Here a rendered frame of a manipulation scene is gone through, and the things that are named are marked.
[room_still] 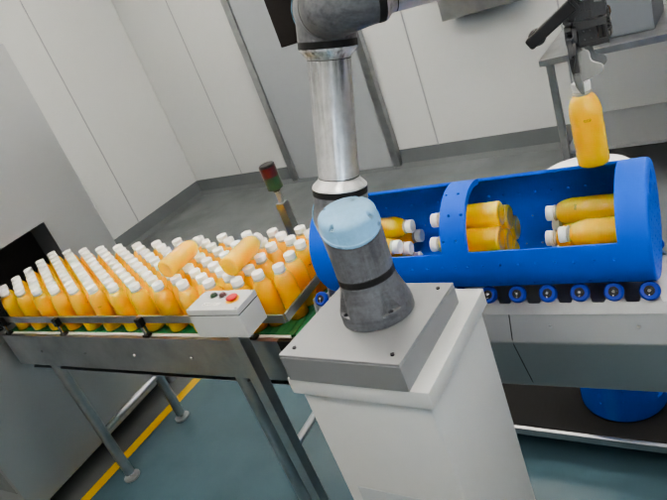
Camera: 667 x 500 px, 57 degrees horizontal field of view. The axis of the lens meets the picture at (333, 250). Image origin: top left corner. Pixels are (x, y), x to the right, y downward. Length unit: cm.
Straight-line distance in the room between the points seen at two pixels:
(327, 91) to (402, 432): 67
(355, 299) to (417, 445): 31
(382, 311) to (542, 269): 49
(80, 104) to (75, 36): 65
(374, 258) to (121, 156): 557
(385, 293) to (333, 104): 38
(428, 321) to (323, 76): 51
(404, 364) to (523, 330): 62
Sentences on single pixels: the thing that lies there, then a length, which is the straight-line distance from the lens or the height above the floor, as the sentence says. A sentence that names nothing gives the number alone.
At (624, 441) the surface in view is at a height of 14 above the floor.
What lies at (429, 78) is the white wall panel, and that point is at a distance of 522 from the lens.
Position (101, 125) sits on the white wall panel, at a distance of 652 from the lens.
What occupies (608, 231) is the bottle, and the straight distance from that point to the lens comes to 151.
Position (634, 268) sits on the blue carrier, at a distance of 150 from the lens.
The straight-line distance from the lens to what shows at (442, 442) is 121.
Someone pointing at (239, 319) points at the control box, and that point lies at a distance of 175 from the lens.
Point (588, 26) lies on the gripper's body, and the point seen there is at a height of 156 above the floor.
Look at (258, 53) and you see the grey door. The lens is 589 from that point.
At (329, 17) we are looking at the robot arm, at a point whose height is 176.
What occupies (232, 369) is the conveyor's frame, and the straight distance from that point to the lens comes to 213.
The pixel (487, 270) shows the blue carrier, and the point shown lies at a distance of 156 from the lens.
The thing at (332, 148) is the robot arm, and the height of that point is 152.
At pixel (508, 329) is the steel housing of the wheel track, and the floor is 87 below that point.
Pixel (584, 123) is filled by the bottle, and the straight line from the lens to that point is 145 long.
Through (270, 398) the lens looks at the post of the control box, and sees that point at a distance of 199.
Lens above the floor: 186
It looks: 25 degrees down
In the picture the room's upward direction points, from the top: 21 degrees counter-clockwise
